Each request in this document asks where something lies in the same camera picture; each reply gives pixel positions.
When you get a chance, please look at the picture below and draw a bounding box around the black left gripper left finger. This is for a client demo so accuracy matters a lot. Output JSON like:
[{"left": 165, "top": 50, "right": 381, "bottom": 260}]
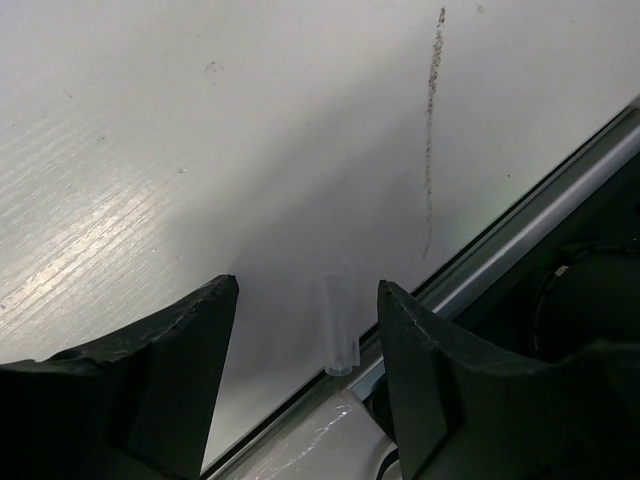
[{"left": 1, "top": 275, "right": 239, "bottom": 479}]

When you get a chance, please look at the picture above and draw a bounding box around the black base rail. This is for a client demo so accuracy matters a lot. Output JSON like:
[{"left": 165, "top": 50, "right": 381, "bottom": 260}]
[{"left": 199, "top": 107, "right": 640, "bottom": 480}]

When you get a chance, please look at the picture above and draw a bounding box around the silver foil sheet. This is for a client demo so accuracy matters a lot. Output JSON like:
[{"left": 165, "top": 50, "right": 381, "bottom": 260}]
[{"left": 214, "top": 390, "right": 395, "bottom": 480}]

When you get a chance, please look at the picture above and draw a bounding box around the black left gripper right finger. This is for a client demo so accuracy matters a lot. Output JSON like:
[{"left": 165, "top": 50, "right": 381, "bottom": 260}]
[{"left": 377, "top": 280, "right": 639, "bottom": 479}]

